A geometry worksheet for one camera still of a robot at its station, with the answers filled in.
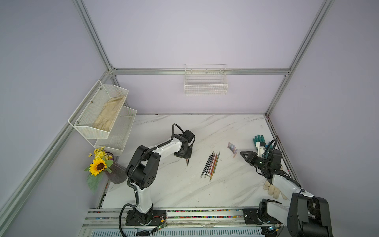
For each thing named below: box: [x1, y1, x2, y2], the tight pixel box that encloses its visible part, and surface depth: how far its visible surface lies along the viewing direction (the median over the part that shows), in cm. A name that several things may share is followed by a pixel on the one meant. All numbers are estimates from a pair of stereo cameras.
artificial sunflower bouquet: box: [84, 146, 114, 193], surface depth 67 cm
